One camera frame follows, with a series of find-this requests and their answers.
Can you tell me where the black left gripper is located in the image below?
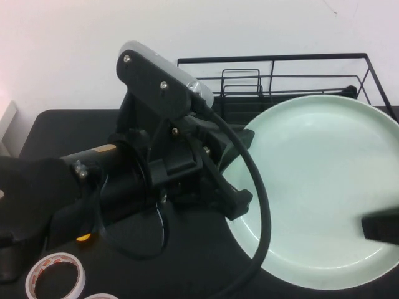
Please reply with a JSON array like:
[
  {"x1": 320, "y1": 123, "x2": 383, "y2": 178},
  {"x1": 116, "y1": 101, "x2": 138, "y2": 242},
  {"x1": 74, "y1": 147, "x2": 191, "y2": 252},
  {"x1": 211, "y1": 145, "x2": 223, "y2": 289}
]
[{"x1": 107, "y1": 115, "x2": 256, "y2": 222}]

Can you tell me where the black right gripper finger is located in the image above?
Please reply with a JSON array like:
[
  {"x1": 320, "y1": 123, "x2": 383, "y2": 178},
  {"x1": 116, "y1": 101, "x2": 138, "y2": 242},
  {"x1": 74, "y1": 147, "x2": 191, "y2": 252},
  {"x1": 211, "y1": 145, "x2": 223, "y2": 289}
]
[{"x1": 360, "y1": 207, "x2": 399, "y2": 249}]

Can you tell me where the mint green round plate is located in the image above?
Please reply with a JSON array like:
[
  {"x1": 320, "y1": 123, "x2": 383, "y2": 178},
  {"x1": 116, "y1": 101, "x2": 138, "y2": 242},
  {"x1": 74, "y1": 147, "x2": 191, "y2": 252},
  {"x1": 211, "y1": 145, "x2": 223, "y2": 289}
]
[{"x1": 222, "y1": 95, "x2": 399, "y2": 292}]

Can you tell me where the yellow rubber duck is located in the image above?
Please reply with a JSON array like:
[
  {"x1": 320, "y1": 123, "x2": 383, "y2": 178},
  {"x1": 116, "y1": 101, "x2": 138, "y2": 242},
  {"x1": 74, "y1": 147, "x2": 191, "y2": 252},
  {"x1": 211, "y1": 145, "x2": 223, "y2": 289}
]
[{"x1": 75, "y1": 232, "x2": 95, "y2": 244}]

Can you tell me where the clear tape roll red print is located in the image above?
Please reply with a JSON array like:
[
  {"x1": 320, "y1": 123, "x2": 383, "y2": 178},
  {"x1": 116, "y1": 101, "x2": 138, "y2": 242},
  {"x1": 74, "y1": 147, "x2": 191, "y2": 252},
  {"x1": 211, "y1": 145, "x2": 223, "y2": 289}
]
[
  {"x1": 25, "y1": 252, "x2": 87, "y2": 299},
  {"x1": 83, "y1": 292, "x2": 120, "y2": 299}
]

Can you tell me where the thick black camera cable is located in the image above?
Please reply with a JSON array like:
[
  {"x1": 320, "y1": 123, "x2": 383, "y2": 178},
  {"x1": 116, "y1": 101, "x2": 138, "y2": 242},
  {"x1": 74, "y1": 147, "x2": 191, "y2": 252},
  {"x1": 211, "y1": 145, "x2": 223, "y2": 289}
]
[{"x1": 189, "y1": 92, "x2": 272, "y2": 299}]

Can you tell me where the thin black arm wire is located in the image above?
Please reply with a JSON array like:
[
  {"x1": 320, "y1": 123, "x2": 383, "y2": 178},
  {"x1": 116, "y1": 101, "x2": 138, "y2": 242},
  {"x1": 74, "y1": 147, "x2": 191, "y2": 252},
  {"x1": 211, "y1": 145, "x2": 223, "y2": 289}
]
[{"x1": 92, "y1": 182, "x2": 170, "y2": 260}]

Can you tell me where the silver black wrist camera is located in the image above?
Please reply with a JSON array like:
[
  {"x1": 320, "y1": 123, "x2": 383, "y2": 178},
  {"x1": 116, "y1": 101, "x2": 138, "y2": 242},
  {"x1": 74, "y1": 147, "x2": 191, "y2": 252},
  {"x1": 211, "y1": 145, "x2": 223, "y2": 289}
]
[{"x1": 115, "y1": 40, "x2": 215, "y2": 121}]

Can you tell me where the black wire dish rack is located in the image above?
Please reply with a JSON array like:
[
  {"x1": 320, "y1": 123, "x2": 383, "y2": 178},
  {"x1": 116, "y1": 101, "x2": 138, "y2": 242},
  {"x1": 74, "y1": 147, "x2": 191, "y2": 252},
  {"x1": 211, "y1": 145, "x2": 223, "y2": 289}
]
[{"x1": 176, "y1": 52, "x2": 399, "y2": 127}]

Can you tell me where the grey wall-side frame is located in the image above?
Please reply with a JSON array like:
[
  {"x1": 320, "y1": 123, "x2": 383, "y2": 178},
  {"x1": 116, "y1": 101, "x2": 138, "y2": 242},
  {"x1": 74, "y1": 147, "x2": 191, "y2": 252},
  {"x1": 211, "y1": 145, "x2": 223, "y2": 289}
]
[{"x1": 0, "y1": 100, "x2": 21, "y2": 156}]

